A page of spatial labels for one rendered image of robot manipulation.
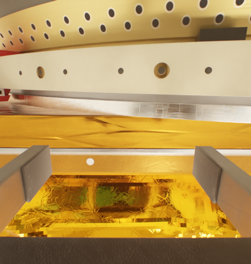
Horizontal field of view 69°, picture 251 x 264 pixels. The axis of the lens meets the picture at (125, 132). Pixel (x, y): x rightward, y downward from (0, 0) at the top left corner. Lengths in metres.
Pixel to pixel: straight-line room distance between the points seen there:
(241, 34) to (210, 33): 0.03
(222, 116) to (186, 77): 0.08
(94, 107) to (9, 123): 0.12
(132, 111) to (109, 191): 0.12
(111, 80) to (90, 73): 0.03
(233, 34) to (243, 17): 0.03
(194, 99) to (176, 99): 0.02
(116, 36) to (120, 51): 0.05
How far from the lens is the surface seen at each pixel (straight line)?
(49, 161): 0.17
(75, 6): 0.27
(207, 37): 0.21
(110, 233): 0.29
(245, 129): 0.30
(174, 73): 0.19
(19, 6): 0.34
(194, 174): 0.17
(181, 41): 0.25
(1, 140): 0.31
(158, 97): 0.25
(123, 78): 0.20
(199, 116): 0.24
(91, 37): 0.27
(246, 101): 0.26
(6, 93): 0.44
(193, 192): 0.30
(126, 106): 0.25
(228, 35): 0.21
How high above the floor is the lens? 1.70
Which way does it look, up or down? 16 degrees up
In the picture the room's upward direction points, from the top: 180 degrees counter-clockwise
